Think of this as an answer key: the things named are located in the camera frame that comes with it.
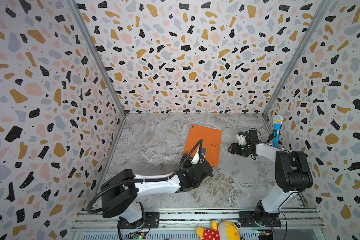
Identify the orange black binder folder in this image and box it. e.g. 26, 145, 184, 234
184, 124, 222, 168

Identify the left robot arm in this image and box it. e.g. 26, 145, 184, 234
101, 160, 213, 228

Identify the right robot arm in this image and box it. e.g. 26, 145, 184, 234
228, 128, 313, 227

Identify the black microphone stand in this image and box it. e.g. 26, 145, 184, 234
266, 134, 274, 145

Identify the blue toy microphone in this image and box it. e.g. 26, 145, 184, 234
273, 115, 284, 147

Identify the yellow red plush toy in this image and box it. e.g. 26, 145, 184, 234
196, 221, 240, 240

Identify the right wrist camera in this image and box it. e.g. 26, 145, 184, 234
237, 132, 247, 146

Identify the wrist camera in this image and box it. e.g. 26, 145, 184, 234
237, 132, 247, 146
191, 147, 207, 164

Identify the black corrugated cable conduit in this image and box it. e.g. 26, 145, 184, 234
85, 138, 204, 214

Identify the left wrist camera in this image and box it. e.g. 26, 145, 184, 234
191, 147, 207, 164

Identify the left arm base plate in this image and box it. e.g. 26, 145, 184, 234
118, 212, 160, 229

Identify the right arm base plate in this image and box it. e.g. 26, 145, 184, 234
239, 211, 282, 228

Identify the aluminium mounting rail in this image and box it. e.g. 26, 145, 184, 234
71, 209, 330, 240

